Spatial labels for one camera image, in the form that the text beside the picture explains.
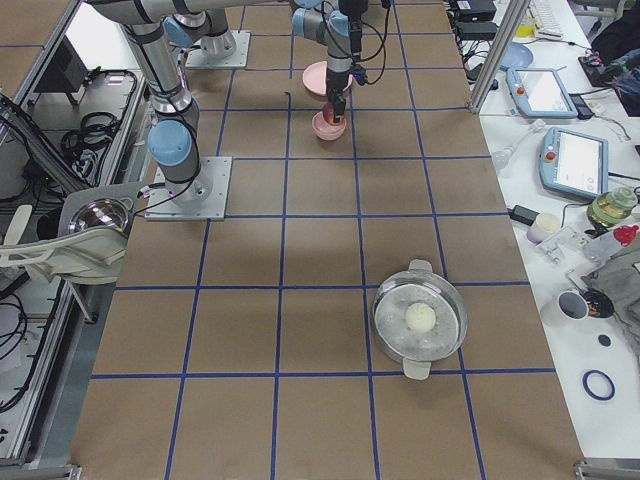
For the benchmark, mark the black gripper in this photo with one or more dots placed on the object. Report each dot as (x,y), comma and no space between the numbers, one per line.
(338,92)

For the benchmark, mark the red apple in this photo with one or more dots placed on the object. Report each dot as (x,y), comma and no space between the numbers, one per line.
(328,114)

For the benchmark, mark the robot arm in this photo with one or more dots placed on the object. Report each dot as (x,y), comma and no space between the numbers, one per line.
(152,27)
(338,25)

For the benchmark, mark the pink bowl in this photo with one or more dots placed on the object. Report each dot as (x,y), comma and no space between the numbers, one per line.
(325,131)

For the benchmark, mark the pink plate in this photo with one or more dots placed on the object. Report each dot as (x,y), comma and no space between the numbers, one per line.
(314,79)

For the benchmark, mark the steel mixing bowl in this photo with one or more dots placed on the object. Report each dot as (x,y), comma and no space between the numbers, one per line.
(103,212)

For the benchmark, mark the far teach pendant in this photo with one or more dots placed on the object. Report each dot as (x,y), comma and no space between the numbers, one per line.
(539,93)

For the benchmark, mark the teach pendant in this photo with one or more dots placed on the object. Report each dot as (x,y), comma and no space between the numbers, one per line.
(539,93)
(573,163)

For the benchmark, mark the black power adapter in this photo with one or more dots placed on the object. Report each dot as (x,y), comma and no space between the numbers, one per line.
(522,215)

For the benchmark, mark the steel steamer pot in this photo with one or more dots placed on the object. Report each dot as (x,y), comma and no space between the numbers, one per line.
(413,351)

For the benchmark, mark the white steamed bun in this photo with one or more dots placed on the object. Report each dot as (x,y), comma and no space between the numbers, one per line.
(420,317)

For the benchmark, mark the lavender cup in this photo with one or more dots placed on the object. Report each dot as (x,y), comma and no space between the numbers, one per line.
(544,226)

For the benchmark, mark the near teach pendant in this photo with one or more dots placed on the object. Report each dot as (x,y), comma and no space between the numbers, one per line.
(573,163)

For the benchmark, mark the glass teapot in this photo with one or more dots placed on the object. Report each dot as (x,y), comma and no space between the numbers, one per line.
(611,208)

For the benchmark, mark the white mug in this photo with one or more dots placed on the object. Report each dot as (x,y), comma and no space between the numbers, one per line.
(566,308)

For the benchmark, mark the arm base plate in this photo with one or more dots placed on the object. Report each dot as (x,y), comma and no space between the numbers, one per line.
(206,198)
(226,51)

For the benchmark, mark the aluminium frame post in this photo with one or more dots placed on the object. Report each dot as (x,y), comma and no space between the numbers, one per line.
(515,11)

